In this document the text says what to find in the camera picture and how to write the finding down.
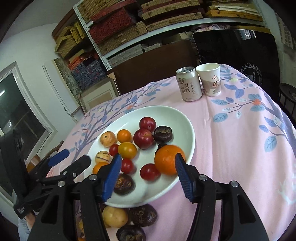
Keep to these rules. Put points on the pale yellow melon fruit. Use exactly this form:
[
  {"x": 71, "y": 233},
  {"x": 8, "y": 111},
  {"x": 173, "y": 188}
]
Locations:
[{"x": 114, "y": 217}]

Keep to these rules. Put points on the dark purple passion fruit upper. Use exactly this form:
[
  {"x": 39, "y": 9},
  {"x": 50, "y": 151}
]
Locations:
[{"x": 163, "y": 134}]

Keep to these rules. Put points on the dark purple passion fruit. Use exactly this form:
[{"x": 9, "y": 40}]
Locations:
[
  {"x": 163, "y": 134},
  {"x": 144, "y": 215}
]

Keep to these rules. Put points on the yellow orange round fruit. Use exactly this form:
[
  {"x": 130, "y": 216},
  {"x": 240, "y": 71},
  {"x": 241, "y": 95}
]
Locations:
[{"x": 127, "y": 150}]

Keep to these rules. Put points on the white metal storage shelf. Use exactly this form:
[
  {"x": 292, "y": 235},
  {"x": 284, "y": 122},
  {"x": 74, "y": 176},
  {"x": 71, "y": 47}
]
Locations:
[{"x": 212, "y": 16}]

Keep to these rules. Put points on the white paper cup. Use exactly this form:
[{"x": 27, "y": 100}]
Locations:
[{"x": 209, "y": 75}]

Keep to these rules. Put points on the pale yellow melon small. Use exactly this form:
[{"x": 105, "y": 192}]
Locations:
[{"x": 102, "y": 156}]

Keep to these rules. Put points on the cardboard box with frame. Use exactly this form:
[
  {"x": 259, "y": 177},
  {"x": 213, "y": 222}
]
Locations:
[{"x": 105, "y": 90}]

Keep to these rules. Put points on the small orange tangerine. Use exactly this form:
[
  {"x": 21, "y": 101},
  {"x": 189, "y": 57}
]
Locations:
[{"x": 124, "y": 136}]

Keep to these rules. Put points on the dark plum in dish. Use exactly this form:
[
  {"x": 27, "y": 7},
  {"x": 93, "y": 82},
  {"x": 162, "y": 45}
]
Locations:
[{"x": 161, "y": 145}]

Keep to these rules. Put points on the pink drink can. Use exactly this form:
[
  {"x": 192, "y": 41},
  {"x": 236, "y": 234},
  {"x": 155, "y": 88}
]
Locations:
[{"x": 188, "y": 83}]

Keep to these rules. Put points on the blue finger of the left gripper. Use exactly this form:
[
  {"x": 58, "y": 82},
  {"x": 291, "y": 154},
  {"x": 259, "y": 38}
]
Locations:
[
  {"x": 49, "y": 162},
  {"x": 73, "y": 170}
]

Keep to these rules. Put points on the black chair back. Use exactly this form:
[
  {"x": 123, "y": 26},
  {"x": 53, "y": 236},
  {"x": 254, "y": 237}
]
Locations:
[{"x": 253, "y": 53}]

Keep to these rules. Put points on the person's left hand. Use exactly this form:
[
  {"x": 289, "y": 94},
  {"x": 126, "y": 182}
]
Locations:
[{"x": 30, "y": 219}]

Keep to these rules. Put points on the red cherry tomato in dish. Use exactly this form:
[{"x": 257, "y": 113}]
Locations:
[{"x": 127, "y": 166}]

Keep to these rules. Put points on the red cherry tomato dish right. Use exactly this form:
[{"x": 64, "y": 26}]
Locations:
[{"x": 113, "y": 149}]

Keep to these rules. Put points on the dark purple mangosteen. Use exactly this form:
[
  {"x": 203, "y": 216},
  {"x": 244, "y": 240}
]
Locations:
[{"x": 124, "y": 185}]

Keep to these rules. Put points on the white oval serving dish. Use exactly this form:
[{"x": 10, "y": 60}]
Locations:
[{"x": 183, "y": 136}]

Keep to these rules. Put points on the pink deer pattern tablecloth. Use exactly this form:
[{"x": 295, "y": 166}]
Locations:
[{"x": 241, "y": 135}]

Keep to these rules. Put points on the orange fruit in dish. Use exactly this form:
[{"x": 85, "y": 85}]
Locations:
[{"x": 98, "y": 166}]

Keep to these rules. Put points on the window with white frame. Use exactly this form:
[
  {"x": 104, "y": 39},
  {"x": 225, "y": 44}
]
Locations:
[{"x": 20, "y": 112}]

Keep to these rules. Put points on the large orange mandarin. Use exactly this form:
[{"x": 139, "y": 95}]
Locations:
[{"x": 164, "y": 159}]

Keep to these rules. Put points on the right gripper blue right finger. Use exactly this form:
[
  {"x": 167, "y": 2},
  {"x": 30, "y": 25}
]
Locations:
[{"x": 199, "y": 189}]

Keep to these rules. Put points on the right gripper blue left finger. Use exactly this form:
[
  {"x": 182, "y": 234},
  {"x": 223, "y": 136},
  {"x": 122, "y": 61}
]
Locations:
[{"x": 96, "y": 189}]

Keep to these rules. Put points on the dark red plum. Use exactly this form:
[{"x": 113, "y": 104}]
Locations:
[
  {"x": 148, "y": 123},
  {"x": 143, "y": 138}
]

